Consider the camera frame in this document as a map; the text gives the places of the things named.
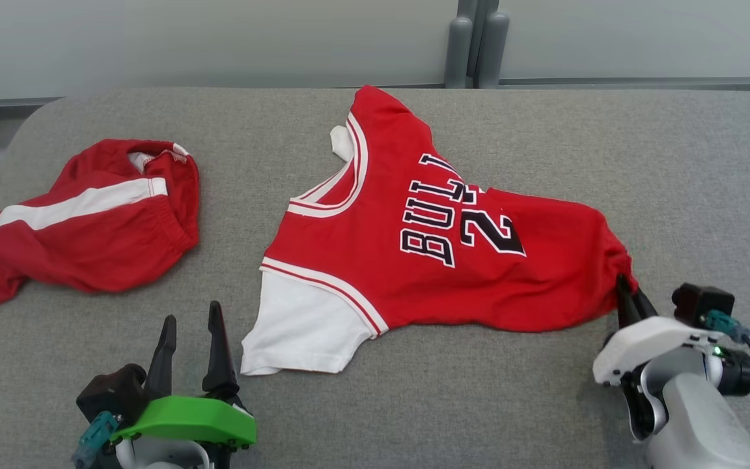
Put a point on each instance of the teal camera connector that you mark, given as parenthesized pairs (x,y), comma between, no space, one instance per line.
(94,440)
(725,324)

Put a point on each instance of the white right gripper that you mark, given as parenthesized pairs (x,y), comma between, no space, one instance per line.
(648,339)

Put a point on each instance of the red shorts with white stripe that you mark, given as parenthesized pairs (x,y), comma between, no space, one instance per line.
(101,247)

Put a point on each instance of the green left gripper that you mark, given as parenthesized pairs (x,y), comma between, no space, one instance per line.
(193,420)

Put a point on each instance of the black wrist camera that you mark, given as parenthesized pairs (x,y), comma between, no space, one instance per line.
(700,299)
(111,391)

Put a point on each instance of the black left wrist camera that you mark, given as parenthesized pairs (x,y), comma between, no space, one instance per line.
(111,391)

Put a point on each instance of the teal left camera connector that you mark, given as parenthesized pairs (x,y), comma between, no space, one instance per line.
(94,440)

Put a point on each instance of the grey partition base rail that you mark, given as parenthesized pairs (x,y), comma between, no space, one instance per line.
(20,102)
(642,83)

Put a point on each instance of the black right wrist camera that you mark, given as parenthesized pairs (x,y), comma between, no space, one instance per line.
(700,299)

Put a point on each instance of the red Bulls basketball jersey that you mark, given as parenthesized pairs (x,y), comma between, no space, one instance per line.
(362,260)

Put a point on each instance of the grey vertical partition frame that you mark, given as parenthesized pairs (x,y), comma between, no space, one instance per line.
(476,19)

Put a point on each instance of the short grey round post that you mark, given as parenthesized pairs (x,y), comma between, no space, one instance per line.
(458,52)
(493,49)

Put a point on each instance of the teal right camera connector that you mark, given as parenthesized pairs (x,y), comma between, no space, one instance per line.
(725,324)

